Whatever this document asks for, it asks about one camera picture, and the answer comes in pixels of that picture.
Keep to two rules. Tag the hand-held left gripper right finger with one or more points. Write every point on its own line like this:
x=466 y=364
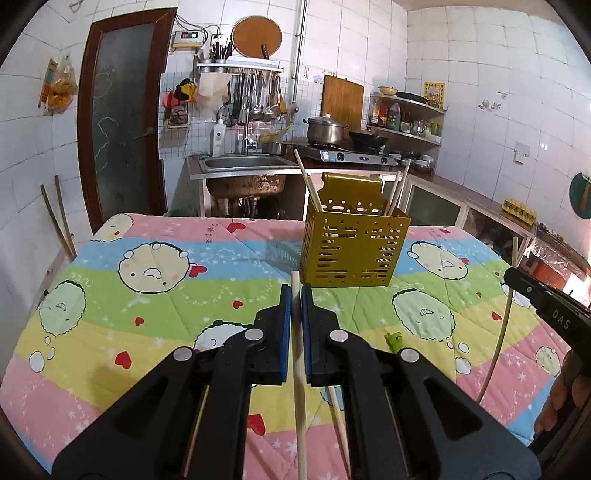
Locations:
x=306 y=334

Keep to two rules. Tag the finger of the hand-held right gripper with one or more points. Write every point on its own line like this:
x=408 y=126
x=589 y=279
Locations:
x=545 y=304

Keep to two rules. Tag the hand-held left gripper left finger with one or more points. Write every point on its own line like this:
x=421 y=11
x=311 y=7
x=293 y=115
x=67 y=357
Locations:
x=286 y=334

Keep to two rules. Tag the wooden chopstick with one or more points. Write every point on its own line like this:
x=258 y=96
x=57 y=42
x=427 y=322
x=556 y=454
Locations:
x=394 y=191
x=514 y=254
x=401 y=187
x=300 y=415
x=339 y=424
x=307 y=177
x=310 y=189

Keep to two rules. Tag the yellow slotted utensil holder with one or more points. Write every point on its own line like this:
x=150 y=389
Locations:
x=355 y=249

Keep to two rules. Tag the person's right hand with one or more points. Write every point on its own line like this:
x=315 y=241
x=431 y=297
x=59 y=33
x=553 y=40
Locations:
x=556 y=401

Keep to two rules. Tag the red box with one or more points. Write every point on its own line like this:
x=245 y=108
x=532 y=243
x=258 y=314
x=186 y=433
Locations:
x=542 y=267

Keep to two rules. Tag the plastic covered wooden board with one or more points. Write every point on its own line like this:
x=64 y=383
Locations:
x=561 y=251

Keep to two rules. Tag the yellow egg carton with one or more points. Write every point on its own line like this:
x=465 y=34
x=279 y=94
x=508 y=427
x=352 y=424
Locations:
x=519 y=211

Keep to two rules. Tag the green round board with peeler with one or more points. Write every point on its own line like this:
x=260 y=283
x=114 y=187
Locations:
x=581 y=194

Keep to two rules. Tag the colourful cartoon printed blanket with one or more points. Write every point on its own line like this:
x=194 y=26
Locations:
x=161 y=314

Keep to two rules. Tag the steel kitchen sink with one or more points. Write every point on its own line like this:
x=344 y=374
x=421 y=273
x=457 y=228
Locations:
x=244 y=177

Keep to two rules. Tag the gas stove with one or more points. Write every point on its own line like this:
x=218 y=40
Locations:
x=351 y=156

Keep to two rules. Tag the stack of dishes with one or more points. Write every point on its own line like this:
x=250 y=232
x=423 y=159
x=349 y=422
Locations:
x=413 y=160

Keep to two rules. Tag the metal faucet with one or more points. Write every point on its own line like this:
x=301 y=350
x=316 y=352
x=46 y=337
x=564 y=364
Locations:
x=249 y=138

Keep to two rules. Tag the black wok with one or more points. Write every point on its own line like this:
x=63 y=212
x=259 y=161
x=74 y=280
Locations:
x=368 y=141

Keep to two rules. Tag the steel pot with lid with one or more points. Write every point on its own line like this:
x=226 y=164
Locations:
x=324 y=131

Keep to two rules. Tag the white soap dispenser bottle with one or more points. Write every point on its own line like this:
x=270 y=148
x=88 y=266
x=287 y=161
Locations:
x=219 y=138

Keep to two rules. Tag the metal corner shelf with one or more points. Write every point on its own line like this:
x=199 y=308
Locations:
x=415 y=134

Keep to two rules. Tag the dark sauce bottle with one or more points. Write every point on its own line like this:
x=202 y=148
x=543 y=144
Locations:
x=375 y=115

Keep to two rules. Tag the red label sauce bottle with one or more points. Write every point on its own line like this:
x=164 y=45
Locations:
x=383 y=116

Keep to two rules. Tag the large green bottle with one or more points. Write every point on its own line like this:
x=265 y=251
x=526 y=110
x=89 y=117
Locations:
x=394 y=117

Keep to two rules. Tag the rectangular wooden cutting board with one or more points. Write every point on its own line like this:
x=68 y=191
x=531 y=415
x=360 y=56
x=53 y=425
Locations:
x=342 y=101

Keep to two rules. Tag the row of hanging ladles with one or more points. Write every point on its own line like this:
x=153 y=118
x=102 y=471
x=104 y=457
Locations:
x=258 y=97

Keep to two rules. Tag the black pan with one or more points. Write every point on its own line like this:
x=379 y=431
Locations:
x=412 y=97

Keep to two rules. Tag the leaning wooden stick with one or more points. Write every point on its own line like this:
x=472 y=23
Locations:
x=57 y=221
x=66 y=217

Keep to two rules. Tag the bowl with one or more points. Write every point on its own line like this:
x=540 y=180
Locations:
x=388 y=91

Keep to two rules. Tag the white hanging cloth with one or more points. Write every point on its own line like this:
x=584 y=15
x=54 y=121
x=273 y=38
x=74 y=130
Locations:
x=213 y=87

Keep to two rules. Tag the brown frosted glass door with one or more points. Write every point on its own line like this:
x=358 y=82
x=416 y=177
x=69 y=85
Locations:
x=124 y=120

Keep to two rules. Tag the utensil cup with cutlery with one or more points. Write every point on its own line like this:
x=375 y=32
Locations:
x=220 y=50

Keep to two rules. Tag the round wooden cutting board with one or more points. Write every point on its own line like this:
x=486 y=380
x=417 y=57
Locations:
x=256 y=36

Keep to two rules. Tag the hanging orange snack bag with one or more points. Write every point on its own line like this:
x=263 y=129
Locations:
x=60 y=87

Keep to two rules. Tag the white wall socket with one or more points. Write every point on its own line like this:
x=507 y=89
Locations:
x=521 y=152

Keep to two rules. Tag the wall hooks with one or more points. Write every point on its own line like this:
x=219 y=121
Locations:
x=491 y=102

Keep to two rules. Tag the yellow wall picture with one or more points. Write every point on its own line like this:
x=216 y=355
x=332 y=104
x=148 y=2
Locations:
x=434 y=94

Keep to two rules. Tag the metal wall rack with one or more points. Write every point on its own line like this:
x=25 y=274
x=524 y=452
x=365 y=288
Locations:
x=240 y=65

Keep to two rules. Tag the wall pipe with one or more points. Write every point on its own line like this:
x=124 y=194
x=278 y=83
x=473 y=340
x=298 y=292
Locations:
x=299 y=50

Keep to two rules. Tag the wall controller box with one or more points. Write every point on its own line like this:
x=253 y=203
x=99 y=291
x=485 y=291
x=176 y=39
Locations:
x=188 y=40

